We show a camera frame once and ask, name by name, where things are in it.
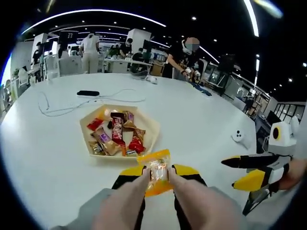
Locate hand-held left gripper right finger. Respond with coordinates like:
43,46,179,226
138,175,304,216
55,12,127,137
171,164,255,230

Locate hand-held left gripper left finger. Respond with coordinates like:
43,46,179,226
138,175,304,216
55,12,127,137
54,165,147,230

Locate yellow clear snack packet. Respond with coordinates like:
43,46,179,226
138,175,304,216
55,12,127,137
136,149,174,197

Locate orange red snack packet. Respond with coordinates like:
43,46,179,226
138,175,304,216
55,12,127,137
128,128,147,153

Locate pale pink food tongs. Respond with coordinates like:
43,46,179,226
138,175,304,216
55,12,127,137
92,167,240,230

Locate gold snack packet purple label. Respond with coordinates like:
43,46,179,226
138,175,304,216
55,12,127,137
90,126,123,156

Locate dark red snack bar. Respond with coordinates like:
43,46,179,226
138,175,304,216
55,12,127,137
110,112,127,148

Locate purple and gold snack packet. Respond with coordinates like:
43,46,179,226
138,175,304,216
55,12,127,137
122,110,137,129

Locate hexagonal cream container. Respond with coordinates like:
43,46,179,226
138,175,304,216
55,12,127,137
79,103,161,161

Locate small red snack packet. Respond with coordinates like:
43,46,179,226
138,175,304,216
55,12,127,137
86,117,104,132

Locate person's right hand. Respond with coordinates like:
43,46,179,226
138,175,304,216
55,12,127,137
275,158,307,192

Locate black computer monitor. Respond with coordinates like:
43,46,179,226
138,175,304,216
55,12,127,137
265,110,281,127

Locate blue cloth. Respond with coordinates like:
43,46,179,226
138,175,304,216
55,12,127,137
189,81,213,97

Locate black power bank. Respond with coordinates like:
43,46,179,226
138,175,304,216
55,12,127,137
76,90,100,97

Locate black screen on tripod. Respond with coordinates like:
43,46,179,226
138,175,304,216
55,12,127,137
219,54,236,89

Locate grey headset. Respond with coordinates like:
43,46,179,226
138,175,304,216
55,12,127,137
132,69,149,79

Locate white office desk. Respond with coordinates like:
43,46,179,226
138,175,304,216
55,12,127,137
103,59,154,73

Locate white office chair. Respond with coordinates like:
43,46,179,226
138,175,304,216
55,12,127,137
58,56,84,77
45,56,60,79

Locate ceiling light strip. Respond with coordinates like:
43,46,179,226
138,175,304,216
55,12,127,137
243,0,260,37
22,9,167,35

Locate black display with white marks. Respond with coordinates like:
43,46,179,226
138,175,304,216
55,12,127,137
58,30,79,46

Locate white charging cable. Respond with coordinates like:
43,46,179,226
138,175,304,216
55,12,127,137
98,88,146,103

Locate white power strip with cable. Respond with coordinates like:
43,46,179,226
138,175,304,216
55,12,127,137
37,91,82,117

